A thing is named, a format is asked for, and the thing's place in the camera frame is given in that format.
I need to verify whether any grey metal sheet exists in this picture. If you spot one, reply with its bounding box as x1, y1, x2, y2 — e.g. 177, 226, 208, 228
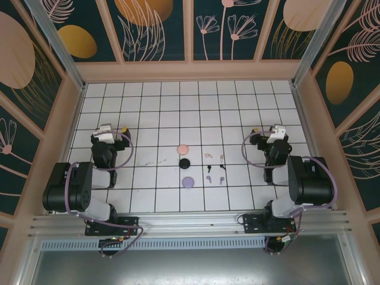
29, 248, 363, 285

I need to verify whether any aluminium mounting rail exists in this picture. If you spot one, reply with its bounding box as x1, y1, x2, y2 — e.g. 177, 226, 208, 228
28, 210, 353, 242

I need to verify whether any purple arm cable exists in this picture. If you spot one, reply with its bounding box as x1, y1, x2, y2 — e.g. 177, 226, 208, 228
65, 130, 145, 259
242, 131, 338, 255

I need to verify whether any grey slotted cable duct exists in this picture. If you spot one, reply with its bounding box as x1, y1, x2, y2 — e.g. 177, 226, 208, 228
40, 237, 268, 252

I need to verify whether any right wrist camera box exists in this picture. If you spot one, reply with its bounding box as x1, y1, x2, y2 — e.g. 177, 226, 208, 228
266, 124, 287, 145

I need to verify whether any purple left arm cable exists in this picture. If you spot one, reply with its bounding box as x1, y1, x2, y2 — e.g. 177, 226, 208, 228
65, 130, 145, 259

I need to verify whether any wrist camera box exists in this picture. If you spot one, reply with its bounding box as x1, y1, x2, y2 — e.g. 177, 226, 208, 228
266, 124, 287, 145
90, 124, 116, 143

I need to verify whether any small green circuit board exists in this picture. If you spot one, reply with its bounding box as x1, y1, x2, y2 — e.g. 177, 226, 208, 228
278, 234, 297, 246

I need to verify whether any aluminium side rail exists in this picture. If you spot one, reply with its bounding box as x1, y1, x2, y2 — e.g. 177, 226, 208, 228
44, 84, 87, 215
290, 82, 338, 212

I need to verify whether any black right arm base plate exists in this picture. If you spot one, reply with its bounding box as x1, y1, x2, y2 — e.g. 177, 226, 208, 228
242, 214, 297, 235

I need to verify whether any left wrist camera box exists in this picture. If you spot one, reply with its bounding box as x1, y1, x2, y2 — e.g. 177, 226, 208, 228
90, 124, 116, 143

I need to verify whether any aluminium frame post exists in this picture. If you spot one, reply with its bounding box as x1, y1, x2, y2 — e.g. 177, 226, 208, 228
23, 0, 87, 91
290, 0, 357, 87

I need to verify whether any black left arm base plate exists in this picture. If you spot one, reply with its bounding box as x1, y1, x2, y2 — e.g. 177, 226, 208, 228
84, 216, 140, 237

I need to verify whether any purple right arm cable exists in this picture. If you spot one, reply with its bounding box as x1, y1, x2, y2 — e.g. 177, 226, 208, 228
242, 131, 338, 255

